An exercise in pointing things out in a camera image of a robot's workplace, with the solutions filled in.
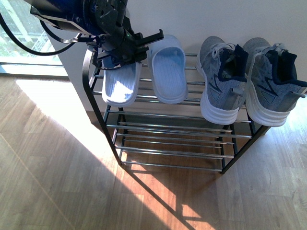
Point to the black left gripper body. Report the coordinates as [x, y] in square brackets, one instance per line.
[114, 35]

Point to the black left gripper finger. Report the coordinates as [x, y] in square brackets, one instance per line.
[100, 61]
[143, 41]

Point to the light blue slipper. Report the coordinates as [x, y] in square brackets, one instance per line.
[166, 61]
[120, 86]

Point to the grey sneaker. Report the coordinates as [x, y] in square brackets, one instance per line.
[273, 87]
[222, 66]

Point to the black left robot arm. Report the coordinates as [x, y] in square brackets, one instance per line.
[73, 15]

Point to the black metal shoe rack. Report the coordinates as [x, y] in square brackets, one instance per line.
[166, 135]

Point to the window with dark frame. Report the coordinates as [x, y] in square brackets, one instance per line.
[28, 30]

